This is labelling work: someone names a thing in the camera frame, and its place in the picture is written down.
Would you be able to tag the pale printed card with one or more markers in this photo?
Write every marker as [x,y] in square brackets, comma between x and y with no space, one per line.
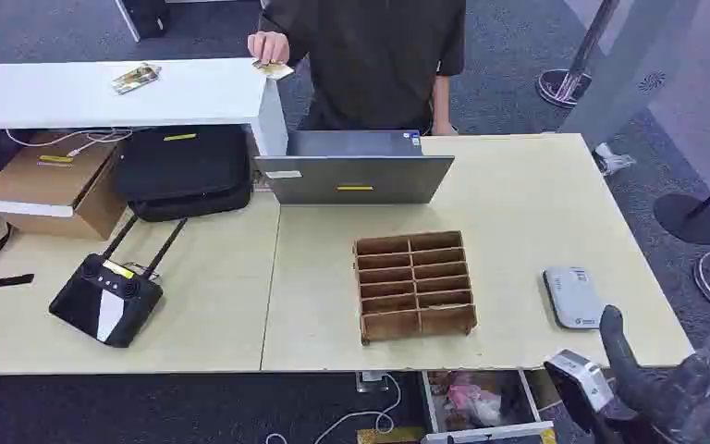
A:
[276,71]

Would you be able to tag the floor power socket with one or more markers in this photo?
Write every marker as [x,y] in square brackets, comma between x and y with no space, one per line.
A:
[371,382]

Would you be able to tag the chrome stanchion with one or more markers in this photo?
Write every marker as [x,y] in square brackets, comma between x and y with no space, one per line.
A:
[563,86]

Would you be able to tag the person's right hand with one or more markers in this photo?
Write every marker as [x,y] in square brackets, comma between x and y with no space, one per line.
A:
[269,46]

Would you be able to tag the white framed bin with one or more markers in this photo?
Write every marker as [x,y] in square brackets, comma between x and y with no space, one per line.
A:
[483,404]

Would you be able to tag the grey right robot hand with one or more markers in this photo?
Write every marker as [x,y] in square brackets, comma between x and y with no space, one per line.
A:
[686,398]

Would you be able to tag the black remote controller with antennas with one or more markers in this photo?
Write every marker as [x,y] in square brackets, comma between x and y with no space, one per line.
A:
[107,300]

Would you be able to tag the yellow floor plate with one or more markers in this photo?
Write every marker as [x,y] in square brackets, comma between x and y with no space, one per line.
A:
[392,436]

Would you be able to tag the black stanchion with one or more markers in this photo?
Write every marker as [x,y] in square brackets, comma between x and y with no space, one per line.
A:
[689,219]

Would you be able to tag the black soft bag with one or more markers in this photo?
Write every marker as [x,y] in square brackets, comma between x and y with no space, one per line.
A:
[183,165]

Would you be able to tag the white flat device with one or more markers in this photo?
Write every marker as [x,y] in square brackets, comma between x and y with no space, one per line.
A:
[572,298]

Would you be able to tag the person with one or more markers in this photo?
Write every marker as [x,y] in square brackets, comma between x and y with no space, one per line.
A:
[367,61]

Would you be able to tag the brown cardboard box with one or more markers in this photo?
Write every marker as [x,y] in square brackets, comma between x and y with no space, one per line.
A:
[49,184]

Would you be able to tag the grey laptop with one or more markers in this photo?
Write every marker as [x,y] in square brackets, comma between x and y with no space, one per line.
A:
[355,178]

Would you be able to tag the white raised counter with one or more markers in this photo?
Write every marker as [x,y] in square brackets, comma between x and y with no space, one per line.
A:
[85,95]

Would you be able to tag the pale grey partition panel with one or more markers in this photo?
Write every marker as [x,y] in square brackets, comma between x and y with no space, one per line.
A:
[624,67]

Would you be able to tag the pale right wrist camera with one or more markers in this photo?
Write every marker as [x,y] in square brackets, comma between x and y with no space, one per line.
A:
[581,380]

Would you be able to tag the white floor bracket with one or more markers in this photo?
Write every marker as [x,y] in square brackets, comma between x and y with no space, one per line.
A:
[612,162]

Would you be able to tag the wrapped card pack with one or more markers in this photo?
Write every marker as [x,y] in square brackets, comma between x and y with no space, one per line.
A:
[136,78]

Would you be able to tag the black computer tower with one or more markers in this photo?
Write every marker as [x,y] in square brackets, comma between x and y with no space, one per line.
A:
[145,17]

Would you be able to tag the wooden card box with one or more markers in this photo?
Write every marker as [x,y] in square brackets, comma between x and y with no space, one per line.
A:
[415,285]

